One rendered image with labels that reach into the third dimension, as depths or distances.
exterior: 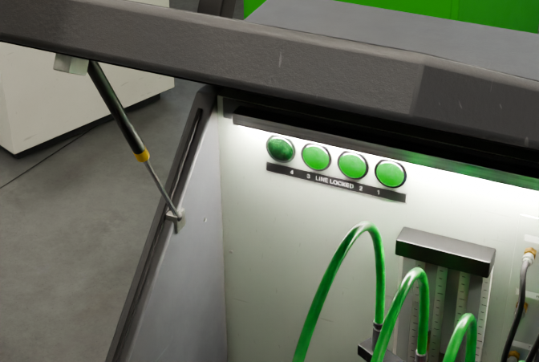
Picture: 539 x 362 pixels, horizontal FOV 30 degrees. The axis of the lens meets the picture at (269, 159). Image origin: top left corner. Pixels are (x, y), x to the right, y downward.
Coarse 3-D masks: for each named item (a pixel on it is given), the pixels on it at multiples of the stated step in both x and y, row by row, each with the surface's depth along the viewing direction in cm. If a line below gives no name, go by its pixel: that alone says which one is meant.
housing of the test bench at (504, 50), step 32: (288, 0) 177; (320, 0) 177; (320, 32) 165; (352, 32) 165; (384, 32) 165; (416, 32) 165; (448, 32) 165; (480, 32) 165; (512, 32) 165; (480, 64) 155; (512, 64) 155
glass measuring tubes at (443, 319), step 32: (416, 256) 152; (448, 256) 149; (480, 256) 148; (416, 288) 158; (448, 288) 153; (480, 288) 151; (416, 320) 161; (448, 320) 156; (480, 320) 156; (480, 352) 159
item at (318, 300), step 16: (368, 224) 135; (352, 240) 129; (336, 256) 127; (336, 272) 126; (384, 272) 149; (320, 288) 124; (384, 288) 151; (320, 304) 123; (384, 304) 154; (304, 336) 121; (304, 352) 121
